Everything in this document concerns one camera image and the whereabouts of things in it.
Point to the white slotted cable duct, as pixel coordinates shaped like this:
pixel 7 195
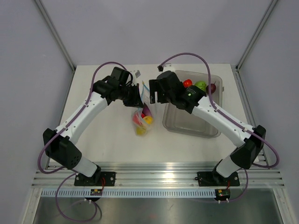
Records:
pixel 132 193

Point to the aluminium frame post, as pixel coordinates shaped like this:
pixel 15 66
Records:
pixel 50 25
pixel 259 29

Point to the right aluminium frame post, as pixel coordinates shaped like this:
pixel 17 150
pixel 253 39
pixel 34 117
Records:
pixel 259 29

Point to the left small circuit board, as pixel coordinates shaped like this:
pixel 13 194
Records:
pixel 96 192

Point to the clear zip top bag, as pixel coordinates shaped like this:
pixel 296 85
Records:
pixel 145 97

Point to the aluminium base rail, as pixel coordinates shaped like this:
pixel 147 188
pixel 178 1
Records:
pixel 181 175

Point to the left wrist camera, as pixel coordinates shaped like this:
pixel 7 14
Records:
pixel 136 74

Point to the left aluminium frame post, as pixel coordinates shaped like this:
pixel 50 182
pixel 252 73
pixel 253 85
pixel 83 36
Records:
pixel 50 25

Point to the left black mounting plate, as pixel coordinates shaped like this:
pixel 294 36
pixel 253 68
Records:
pixel 105 178

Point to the right small circuit board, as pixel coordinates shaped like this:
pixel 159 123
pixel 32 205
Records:
pixel 222 194

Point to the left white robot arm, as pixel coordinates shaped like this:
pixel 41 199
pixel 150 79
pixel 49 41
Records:
pixel 60 143

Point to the green toy fruit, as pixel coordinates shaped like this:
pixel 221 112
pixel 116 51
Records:
pixel 201 85

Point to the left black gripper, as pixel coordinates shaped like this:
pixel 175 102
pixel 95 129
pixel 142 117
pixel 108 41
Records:
pixel 136 101

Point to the black mounting plate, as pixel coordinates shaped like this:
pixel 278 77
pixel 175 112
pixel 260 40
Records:
pixel 105 178
pixel 211 179

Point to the purple toy eggplant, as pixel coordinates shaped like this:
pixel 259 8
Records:
pixel 146 111

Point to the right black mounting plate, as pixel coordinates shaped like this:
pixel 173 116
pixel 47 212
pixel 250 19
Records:
pixel 211 179

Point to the clear grey plastic bin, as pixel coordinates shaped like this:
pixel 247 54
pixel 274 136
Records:
pixel 180 121

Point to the small circuit board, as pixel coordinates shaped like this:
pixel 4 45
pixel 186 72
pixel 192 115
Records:
pixel 222 194
pixel 96 192

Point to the orange toy fruit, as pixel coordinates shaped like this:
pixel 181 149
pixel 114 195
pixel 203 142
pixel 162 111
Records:
pixel 148 120

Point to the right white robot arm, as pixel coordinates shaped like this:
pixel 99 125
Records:
pixel 248 140

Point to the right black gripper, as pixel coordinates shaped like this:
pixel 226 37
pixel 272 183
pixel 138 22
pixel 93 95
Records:
pixel 155 86

